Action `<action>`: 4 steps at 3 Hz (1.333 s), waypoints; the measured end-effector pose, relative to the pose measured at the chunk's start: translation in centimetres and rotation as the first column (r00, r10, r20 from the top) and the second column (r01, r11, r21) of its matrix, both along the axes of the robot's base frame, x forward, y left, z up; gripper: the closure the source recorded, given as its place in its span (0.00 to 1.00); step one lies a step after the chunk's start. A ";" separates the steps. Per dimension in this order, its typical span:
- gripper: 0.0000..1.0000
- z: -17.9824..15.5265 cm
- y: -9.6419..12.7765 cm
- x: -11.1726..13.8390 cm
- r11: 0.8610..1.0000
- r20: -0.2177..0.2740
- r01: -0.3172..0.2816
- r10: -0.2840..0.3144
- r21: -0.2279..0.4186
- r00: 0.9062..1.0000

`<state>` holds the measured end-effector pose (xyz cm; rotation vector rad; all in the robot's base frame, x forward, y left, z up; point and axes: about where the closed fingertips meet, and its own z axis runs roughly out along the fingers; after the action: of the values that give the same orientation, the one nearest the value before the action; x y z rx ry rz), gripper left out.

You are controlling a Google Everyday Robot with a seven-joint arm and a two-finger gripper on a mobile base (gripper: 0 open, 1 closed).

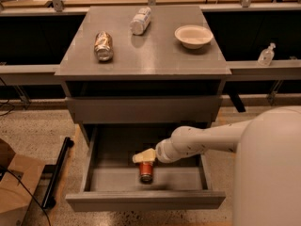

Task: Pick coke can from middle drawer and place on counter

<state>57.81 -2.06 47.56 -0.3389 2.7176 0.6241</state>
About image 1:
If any red coke can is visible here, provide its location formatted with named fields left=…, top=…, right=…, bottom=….
left=139, top=162, right=153, bottom=184

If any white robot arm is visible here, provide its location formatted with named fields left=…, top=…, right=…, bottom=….
left=133, top=105, right=301, bottom=226

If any open grey middle drawer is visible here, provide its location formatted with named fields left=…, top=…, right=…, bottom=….
left=66, top=124, right=226, bottom=211

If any closed grey top drawer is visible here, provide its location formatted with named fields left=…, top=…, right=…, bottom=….
left=66, top=96, right=221, bottom=124

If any grey drawer cabinet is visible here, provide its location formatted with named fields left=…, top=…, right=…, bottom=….
left=56, top=6, right=230, bottom=140

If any brown soda can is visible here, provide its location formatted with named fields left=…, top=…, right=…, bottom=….
left=94, top=31, right=114, bottom=61

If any black metal floor bar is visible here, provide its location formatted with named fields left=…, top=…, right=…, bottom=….
left=42, top=137, right=74, bottom=209

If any cardboard box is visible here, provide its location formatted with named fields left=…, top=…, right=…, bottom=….
left=0, top=139, right=45, bottom=226

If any white bowl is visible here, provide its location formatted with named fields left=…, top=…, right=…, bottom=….
left=174, top=25, right=214, bottom=49

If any white plastic bottle lying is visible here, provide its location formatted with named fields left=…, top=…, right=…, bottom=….
left=130, top=7, right=151, bottom=35

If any clear sanitizer pump bottle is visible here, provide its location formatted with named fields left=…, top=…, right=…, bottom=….
left=258, top=42, right=276, bottom=66

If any black cable left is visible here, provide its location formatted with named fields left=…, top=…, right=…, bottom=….
left=0, top=165, right=52, bottom=226

